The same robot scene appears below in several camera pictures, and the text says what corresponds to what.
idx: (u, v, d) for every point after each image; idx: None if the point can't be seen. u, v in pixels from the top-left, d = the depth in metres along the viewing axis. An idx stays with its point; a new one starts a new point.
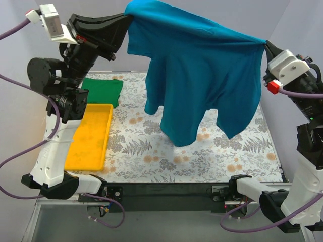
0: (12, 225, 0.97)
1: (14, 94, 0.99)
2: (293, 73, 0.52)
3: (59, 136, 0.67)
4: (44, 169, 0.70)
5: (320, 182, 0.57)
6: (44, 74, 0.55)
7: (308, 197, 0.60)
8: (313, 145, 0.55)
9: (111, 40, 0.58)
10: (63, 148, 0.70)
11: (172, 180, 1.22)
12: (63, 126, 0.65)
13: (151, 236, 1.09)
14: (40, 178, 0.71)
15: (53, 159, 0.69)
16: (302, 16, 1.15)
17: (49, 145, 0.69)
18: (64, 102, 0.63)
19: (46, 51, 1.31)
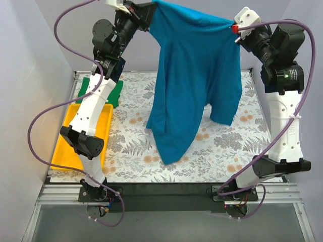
0: (11, 226, 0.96)
1: (13, 95, 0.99)
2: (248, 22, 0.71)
3: (101, 90, 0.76)
4: (84, 119, 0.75)
5: (286, 107, 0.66)
6: (107, 29, 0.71)
7: (282, 126, 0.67)
8: (270, 80, 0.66)
9: (146, 18, 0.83)
10: (101, 103, 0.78)
11: (172, 180, 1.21)
12: (105, 82, 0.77)
13: (151, 236, 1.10)
14: (79, 126, 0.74)
15: (96, 109, 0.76)
16: (303, 16, 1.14)
17: (90, 99, 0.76)
18: (108, 64, 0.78)
19: (47, 51, 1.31)
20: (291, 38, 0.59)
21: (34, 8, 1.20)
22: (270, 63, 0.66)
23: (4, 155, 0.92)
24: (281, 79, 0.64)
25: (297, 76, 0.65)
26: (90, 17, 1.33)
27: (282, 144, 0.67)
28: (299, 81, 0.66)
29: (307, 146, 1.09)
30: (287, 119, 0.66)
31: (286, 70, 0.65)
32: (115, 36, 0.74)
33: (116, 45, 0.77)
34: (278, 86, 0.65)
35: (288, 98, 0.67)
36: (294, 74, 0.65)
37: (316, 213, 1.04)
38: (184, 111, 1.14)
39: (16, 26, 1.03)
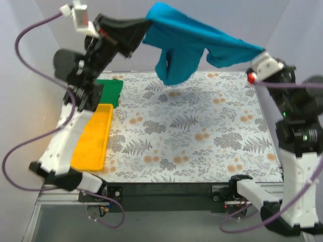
0: (11, 225, 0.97)
1: (13, 95, 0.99)
2: (267, 70, 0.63)
3: (73, 123, 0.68)
4: (54, 156, 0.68)
5: (303, 170, 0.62)
6: (67, 64, 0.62)
7: (298, 190, 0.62)
8: (287, 139, 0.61)
9: (130, 40, 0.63)
10: (74, 137, 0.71)
11: (172, 180, 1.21)
12: (77, 115, 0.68)
13: (151, 236, 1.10)
14: (48, 163, 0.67)
15: (67, 144, 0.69)
16: (303, 16, 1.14)
17: (61, 134, 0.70)
18: (81, 93, 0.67)
19: (47, 51, 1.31)
20: (318, 105, 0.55)
21: (34, 8, 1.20)
22: (288, 122, 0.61)
23: (4, 155, 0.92)
24: (300, 139, 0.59)
25: (317, 138, 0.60)
26: (90, 17, 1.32)
27: (297, 208, 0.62)
28: (319, 144, 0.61)
29: None
30: (304, 184, 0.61)
31: (306, 131, 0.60)
32: (80, 70, 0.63)
33: (87, 73, 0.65)
34: (297, 147, 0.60)
35: (306, 161, 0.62)
36: (315, 135, 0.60)
37: None
38: (184, 77, 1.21)
39: (16, 26, 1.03)
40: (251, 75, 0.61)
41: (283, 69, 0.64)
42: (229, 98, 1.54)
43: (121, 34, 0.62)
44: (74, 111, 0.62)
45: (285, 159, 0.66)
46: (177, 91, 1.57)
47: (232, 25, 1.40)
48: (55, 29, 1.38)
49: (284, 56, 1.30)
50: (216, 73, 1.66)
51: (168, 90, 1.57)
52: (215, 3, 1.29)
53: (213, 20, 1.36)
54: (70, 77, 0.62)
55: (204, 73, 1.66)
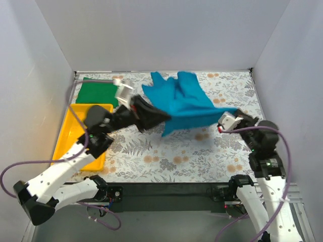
0: (13, 225, 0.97)
1: (13, 96, 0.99)
2: (229, 123, 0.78)
3: (75, 161, 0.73)
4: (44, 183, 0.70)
5: (275, 190, 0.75)
6: (97, 118, 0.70)
7: (275, 207, 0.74)
8: (256, 167, 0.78)
9: (147, 121, 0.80)
10: (70, 173, 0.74)
11: (172, 180, 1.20)
12: (84, 156, 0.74)
13: (152, 236, 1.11)
14: (35, 186, 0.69)
15: (61, 177, 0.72)
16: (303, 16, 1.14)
17: (62, 166, 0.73)
18: (95, 140, 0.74)
19: (47, 52, 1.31)
20: (268, 137, 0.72)
21: (34, 9, 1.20)
22: (255, 154, 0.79)
23: (5, 155, 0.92)
24: (265, 166, 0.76)
25: (277, 165, 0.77)
26: (90, 18, 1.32)
27: (279, 227, 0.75)
28: (280, 170, 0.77)
29: (306, 146, 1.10)
30: (279, 202, 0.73)
31: (268, 158, 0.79)
32: (103, 125, 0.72)
33: (105, 129, 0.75)
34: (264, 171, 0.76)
35: (275, 182, 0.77)
36: (276, 164, 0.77)
37: (316, 213, 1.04)
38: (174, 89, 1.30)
39: (16, 27, 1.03)
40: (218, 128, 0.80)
41: (247, 120, 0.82)
42: (229, 98, 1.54)
43: (146, 116, 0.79)
44: (82, 150, 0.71)
45: (261, 186, 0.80)
46: None
47: (232, 25, 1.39)
48: (55, 30, 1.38)
49: (283, 57, 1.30)
50: (216, 73, 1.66)
51: None
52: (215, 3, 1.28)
53: (213, 20, 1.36)
54: (93, 128, 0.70)
55: (204, 73, 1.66)
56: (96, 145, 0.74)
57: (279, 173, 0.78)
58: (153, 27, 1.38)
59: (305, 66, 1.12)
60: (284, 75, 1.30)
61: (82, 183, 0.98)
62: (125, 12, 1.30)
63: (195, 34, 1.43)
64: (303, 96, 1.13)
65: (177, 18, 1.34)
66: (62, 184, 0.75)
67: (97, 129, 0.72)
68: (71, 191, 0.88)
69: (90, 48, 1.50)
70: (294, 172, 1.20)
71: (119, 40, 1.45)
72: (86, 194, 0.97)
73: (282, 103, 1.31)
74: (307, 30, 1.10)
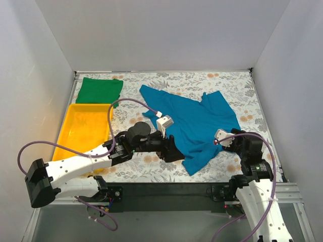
0: (12, 225, 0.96)
1: (13, 95, 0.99)
2: (222, 136, 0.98)
3: (97, 160, 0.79)
4: (62, 170, 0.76)
5: (264, 191, 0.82)
6: (144, 129, 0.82)
7: (265, 206, 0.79)
8: (247, 172, 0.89)
9: (168, 147, 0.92)
10: (87, 169, 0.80)
11: (172, 180, 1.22)
12: (105, 159, 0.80)
13: (151, 236, 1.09)
14: (54, 169, 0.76)
15: (79, 170, 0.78)
16: (303, 16, 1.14)
17: (81, 160, 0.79)
18: (119, 149, 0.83)
19: (47, 51, 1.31)
20: (253, 142, 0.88)
21: (34, 8, 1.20)
22: (245, 160, 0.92)
23: (6, 155, 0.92)
24: (254, 170, 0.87)
25: (266, 169, 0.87)
26: (90, 18, 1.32)
27: (269, 224, 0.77)
28: (269, 174, 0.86)
29: (306, 146, 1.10)
30: (268, 201, 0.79)
31: (260, 164, 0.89)
32: (140, 139, 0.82)
33: (135, 144, 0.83)
34: (256, 175, 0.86)
35: (264, 185, 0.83)
36: (265, 168, 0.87)
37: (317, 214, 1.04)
38: (177, 113, 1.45)
39: (16, 26, 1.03)
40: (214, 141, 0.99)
41: (249, 138, 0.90)
42: (229, 98, 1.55)
43: (171, 148, 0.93)
44: (104, 154, 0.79)
45: (252, 189, 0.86)
46: (177, 92, 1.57)
47: (233, 25, 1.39)
48: (55, 29, 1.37)
49: (283, 57, 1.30)
50: (216, 73, 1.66)
51: (168, 91, 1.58)
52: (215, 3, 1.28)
53: (213, 20, 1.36)
54: (134, 140, 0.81)
55: (204, 73, 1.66)
56: (119, 153, 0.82)
57: (268, 176, 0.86)
58: (153, 27, 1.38)
59: (305, 66, 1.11)
60: (284, 75, 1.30)
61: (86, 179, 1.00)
62: (125, 11, 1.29)
63: (195, 34, 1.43)
64: (303, 96, 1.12)
65: (177, 18, 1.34)
66: (74, 177, 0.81)
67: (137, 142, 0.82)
68: (74, 185, 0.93)
69: (91, 48, 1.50)
70: (294, 172, 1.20)
71: (119, 39, 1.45)
72: (89, 191, 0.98)
73: (283, 102, 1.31)
74: (307, 29, 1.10)
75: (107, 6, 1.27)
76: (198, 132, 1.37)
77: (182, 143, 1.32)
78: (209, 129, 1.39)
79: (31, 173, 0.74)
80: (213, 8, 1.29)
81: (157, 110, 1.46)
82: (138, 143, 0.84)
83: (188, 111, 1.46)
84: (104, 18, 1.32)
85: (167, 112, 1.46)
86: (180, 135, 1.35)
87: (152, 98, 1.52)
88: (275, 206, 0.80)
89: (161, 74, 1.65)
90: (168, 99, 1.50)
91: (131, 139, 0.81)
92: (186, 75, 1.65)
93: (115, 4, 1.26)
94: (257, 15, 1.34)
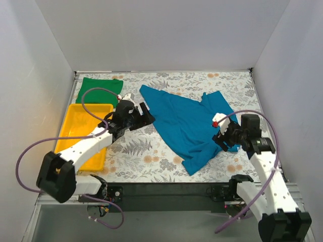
0: (12, 225, 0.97)
1: (13, 95, 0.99)
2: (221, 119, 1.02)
3: (101, 137, 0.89)
4: (76, 153, 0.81)
5: (267, 163, 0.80)
6: (128, 103, 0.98)
7: (267, 176, 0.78)
8: (248, 147, 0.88)
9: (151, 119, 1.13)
10: (95, 148, 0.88)
11: (172, 180, 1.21)
12: (107, 134, 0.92)
13: (152, 236, 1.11)
14: (68, 155, 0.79)
15: (90, 149, 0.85)
16: (302, 17, 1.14)
17: (89, 141, 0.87)
18: (113, 125, 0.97)
19: (47, 52, 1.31)
20: (251, 120, 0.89)
21: (34, 8, 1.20)
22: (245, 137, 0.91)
23: (5, 155, 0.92)
24: (255, 144, 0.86)
25: (267, 143, 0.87)
26: (90, 18, 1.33)
27: (274, 194, 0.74)
28: (270, 145, 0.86)
29: (307, 146, 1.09)
30: (270, 171, 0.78)
31: (260, 139, 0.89)
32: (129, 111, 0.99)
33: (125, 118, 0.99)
34: (256, 146, 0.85)
35: (266, 157, 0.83)
36: (266, 141, 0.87)
37: (316, 214, 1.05)
38: (178, 113, 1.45)
39: (16, 27, 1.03)
40: (213, 123, 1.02)
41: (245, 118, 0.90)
42: (229, 98, 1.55)
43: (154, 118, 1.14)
44: (102, 131, 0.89)
45: (255, 164, 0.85)
46: (177, 92, 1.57)
47: (232, 25, 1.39)
48: (55, 29, 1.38)
49: (283, 57, 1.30)
50: (216, 73, 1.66)
51: (168, 91, 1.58)
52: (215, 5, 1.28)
53: (213, 20, 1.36)
54: (124, 112, 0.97)
55: (204, 73, 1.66)
56: (115, 128, 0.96)
57: (269, 148, 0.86)
58: (153, 27, 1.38)
59: (304, 66, 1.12)
60: (284, 75, 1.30)
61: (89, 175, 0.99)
62: (125, 11, 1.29)
63: (195, 34, 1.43)
64: (303, 96, 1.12)
65: (177, 19, 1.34)
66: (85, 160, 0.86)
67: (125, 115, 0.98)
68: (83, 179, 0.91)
69: (91, 48, 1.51)
70: (294, 172, 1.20)
71: (119, 39, 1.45)
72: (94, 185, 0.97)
73: (283, 102, 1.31)
74: (307, 29, 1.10)
75: (107, 6, 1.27)
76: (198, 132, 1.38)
77: (182, 143, 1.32)
78: (209, 129, 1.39)
79: (45, 169, 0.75)
80: (213, 8, 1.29)
81: (158, 110, 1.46)
82: (127, 116, 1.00)
83: (188, 111, 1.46)
84: (104, 18, 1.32)
85: (167, 111, 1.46)
86: (180, 135, 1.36)
87: (152, 98, 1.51)
88: (278, 176, 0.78)
89: (161, 74, 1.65)
90: (168, 99, 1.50)
91: (120, 113, 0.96)
92: (186, 75, 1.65)
93: (115, 4, 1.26)
94: (257, 15, 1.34)
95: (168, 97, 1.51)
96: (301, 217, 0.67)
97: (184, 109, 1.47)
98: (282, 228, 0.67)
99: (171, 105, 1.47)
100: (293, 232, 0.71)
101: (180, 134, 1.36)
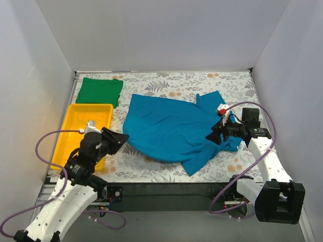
0: (13, 225, 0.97)
1: (13, 95, 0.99)
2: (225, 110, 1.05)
3: (65, 195, 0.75)
4: (42, 225, 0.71)
5: (263, 145, 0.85)
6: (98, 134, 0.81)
7: (262, 154, 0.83)
8: (247, 135, 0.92)
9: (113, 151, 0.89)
10: (64, 206, 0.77)
11: (172, 180, 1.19)
12: (70, 188, 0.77)
13: (152, 236, 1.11)
14: (35, 232, 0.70)
15: (57, 214, 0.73)
16: (302, 18, 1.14)
17: (53, 204, 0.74)
18: (77, 169, 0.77)
19: (47, 52, 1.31)
20: (251, 111, 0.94)
21: (35, 9, 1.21)
22: (245, 127, 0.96)
23: (5, 154, 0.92)
24: (252, 132, 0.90)
25: (264, 131, 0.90)
26: (90, 18, 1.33)
27: (268, 168, 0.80)
28: (267, 133, 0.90)
29: (306, 147, 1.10)
30: (265, 150, 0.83)
31: (258, 128, 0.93)
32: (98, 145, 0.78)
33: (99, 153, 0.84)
34: (253, 132, 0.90)
35: (262, 139, 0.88)
36: (263, 130, 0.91)
37: (315, 215, 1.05)
38: (173, 118, 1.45)
39: (16, 26, 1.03)
40: (220, 110, 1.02)
41: (246, 110, 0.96)
42: (229, 98, 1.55)
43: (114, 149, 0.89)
44: (65, 184, 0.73)
45: (251, 147, 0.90)
46: (177, 92, 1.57)
47: (233, 26, 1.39)
48: (55, 29, 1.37)
49: (283, 58, 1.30)
50: (216, 73, 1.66)
51: (168, 91, 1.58)
52: (215, 5, 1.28)
53: (213, 20, 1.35)
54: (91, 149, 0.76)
55: (204, 73, 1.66)
56: (81, 171, 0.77)
57: (266, 135, 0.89)
58: (152, 28, 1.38)
59: (304, 67, 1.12)
60: (283, 75, 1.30)
61: (77, 193, 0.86)
62: (125, 12, 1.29)
63: (195, 35, 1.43)
64: (303, 96, 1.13)
65: (177, 19, 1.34)
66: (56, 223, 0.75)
67: (93, 152, 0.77)
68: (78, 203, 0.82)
69: (90, 49, 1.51)
70: (293, 173, 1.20)
71: (119, 39, 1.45)
72: (87, 204, 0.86)
73: (283, 103, 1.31)
74: (307, 31, 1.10)
75: (107, 7, 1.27)
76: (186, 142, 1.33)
77: (180, 146, 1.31)
78: (202, 132, 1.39)
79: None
80: (213, 8, 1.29)
81: (153, 114, 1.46)
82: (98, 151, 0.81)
83: (174, 119, 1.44)
84: (104, 19, 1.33)
85: (146, 125, 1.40)
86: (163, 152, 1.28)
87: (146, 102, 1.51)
88: (273, 154, 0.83)
89: (161, 74, 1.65)
90: (148, 111, 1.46)
91: (86, 152, 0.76)
92: (187, 75, 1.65)
93: (115, 5, 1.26)
94: (257, 16, 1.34)
95: (163, 102, 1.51)
96: (295, 188, 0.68)
97: (180, 113, 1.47)
98: (276, 196, 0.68)
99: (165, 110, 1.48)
100: (288, 208, 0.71)
101: (177, 138, 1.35)
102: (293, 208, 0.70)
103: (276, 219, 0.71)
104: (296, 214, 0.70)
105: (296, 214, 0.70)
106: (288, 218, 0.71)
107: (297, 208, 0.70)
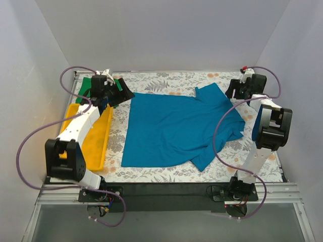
0: (12, 225, 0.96)
1: (12, 95, 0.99)
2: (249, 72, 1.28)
3: (90, 112, 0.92)
4: (73, 131, 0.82)
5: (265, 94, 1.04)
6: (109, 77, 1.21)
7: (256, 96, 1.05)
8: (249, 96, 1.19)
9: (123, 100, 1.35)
10: (88, 125, 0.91)
11: (172, 180, 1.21)
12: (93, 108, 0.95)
13: (150, 236, 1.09)
14: (67, 136, 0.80)
15: (84, 126, 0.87)
16: (302, 17, 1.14)
17: (79, 118, 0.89)
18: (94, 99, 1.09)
19: (47, 50, 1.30)
20: (256, 76, 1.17)
21: (35, 8, 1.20)
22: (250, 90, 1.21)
23: (4, 153, 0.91)
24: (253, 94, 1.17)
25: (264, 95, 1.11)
26: (90, 18, 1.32)
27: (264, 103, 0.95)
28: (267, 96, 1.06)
29: (306, 146, 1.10)
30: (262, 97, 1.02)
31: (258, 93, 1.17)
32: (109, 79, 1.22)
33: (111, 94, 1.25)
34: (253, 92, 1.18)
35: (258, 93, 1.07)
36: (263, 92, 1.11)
37: (316, 215, 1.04)
38: (175, 115, 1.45)
39: (16, 26, 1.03)
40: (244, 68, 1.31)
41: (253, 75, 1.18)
42: None
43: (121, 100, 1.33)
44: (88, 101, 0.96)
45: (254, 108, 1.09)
46: (177, 92, 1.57)
47: (232, 26, 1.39)
48: (55, 29, 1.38)
49: (284, 57, 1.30)
50: (216, 73, 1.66)
51: (168, 91, 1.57)
52: (215, 5, 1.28)
53: (213, 19, 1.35)
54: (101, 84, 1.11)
55: (204, 73, 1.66)
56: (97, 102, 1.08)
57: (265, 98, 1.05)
58: (152, 27, 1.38)
59: (305, 66, 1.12)
60: (284, 75, 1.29)
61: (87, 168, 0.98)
62: (125, 10, 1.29)
63: (195, 34, 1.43)
64: (303, 97, 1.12)
65: (177, 19, 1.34)
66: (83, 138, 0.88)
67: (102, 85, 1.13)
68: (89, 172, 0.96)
69: (90, 48, 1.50)
70: (294, 172, 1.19)
71: (118, 39, 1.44)
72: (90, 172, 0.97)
73: (283, 103, 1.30)
74: (308, 29, 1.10)
75: (107, 5, 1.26)
76: (192, 137, 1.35)
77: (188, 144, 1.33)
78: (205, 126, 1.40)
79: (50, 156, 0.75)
80: (213, 7, 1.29)
81: (156, 112, 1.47)
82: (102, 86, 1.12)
83: (177, 117, 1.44)
84: (104, 18, 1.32)
85: (151, 125, 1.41)
86: (171, 150, 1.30)
87: (146, 102, 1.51)
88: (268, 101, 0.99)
89: (161, 74, 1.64)
90: (152, 111, 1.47)
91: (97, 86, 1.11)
92: (187, 75, 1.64)
93: (115, 3, 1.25)
94: (257, 16, 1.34)
95: (162, 100, 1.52)
96: (284, 110, 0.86)
97: (180, 110, 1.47)
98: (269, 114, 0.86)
99: (167, 108, 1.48)
100: (279, 130, 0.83)
101: (182, 136, 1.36)
102: (283, 130, 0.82)
103: (268, 139, 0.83)
104: (285, 136, 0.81)
105: (285, 135, 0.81)
106: (278, 138, 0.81)
107: (286, 129, 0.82)
